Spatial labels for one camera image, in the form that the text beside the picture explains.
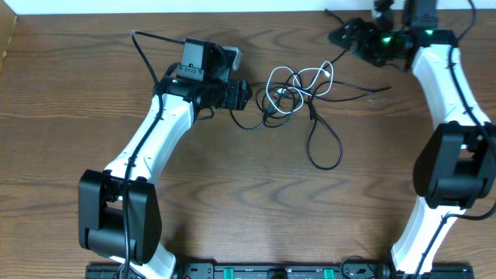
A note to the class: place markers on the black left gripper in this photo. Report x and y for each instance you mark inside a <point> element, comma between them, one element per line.
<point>236,100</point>

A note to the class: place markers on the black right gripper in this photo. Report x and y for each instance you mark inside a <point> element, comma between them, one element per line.
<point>368,28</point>

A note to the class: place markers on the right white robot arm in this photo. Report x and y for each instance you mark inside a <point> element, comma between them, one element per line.
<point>457,165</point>

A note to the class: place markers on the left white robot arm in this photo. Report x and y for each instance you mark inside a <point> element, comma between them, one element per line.
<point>118,211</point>

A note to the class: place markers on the cardboard box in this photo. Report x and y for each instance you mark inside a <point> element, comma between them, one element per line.
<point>8,20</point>

